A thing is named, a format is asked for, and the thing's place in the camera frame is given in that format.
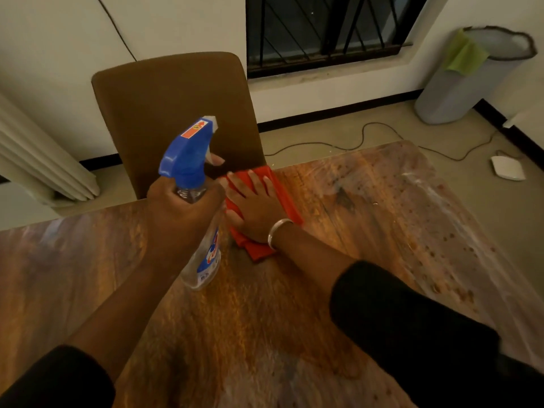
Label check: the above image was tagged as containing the person's left hand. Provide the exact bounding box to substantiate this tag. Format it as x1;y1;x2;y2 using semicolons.
146;154;227;268

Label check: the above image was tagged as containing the person's right hand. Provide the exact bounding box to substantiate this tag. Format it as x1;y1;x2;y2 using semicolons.
218;170;294;245

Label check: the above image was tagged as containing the red cleaning cloth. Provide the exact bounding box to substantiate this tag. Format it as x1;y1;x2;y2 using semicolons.
223;165;305;263

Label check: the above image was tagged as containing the clear spray bottle blue trigger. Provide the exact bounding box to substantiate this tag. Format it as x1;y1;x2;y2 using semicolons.
158;116;222;291

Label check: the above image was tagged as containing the person's right forearm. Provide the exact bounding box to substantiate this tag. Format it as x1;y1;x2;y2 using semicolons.
272;223;544;408

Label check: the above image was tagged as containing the person's left forearm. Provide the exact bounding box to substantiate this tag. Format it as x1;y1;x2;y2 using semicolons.
0;250;205;408

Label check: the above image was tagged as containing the brown upholstered chair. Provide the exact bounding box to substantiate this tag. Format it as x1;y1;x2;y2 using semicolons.
91;52;267;200

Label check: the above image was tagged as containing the window with black metal grille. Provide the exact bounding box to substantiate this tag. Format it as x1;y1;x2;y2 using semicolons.
246;0;431;80

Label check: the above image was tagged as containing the white curtain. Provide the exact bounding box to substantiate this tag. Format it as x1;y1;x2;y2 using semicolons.
0;93;101;209

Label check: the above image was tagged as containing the clear plastic table cover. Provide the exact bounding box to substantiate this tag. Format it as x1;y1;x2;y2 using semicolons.
0;140;544;408

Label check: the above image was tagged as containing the grey laundry basket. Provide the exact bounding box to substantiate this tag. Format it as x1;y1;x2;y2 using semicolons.
414;25;538;125

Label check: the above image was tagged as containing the green cloth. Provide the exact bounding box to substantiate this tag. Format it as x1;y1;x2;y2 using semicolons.
442;29;490;77

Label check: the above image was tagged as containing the white flat electronic device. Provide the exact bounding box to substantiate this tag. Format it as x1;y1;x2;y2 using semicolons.
490;156;527;182

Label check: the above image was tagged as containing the silver bracelet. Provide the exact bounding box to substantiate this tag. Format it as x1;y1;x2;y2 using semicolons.
267;218;295;251

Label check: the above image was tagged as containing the black floor cable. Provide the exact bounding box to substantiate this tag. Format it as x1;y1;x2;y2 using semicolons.
264;122;526;162

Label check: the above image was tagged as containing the black wall cable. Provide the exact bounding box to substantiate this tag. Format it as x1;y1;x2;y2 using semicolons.
94;0;138;62

